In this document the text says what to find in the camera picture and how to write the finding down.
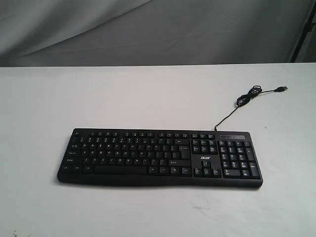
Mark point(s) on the black acer keyboard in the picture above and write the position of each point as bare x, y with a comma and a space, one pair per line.
151, 158

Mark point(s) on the grey backdrop cloth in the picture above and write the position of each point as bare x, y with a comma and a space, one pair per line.
47, 33

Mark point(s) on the black tripod stand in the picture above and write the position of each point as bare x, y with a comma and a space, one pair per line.
307, 28

